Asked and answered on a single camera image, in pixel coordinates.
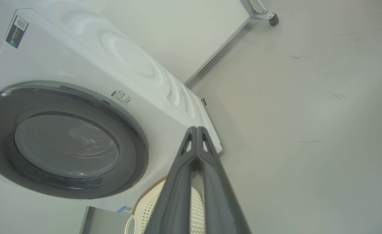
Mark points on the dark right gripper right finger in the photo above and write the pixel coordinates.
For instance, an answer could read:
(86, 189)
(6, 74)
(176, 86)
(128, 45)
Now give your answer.
(218, 201)

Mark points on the white front-load washing machine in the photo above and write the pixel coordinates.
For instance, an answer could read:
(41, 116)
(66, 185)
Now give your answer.
(80, 65)

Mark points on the blue energy label sticker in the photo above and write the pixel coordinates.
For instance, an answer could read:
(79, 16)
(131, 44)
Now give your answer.
(125, 209)

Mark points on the white perforated laundry basket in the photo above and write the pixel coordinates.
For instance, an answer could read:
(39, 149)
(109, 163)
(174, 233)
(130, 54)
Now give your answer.
(197, 211)

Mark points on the dark QR label sticker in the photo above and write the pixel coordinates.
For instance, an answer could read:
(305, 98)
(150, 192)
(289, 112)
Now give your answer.
(17, 32)

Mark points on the silver metal frame leg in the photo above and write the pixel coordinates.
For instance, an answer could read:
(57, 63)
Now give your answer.
(259, 15)

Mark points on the washing machine door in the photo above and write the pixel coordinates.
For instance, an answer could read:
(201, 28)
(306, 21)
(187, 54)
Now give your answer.
(134, 152)

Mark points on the black caster wheel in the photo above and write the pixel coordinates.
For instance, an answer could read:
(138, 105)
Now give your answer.
(273, 20)

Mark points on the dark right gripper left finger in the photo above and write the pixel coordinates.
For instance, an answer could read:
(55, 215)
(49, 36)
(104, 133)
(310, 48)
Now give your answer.
(174, 201)

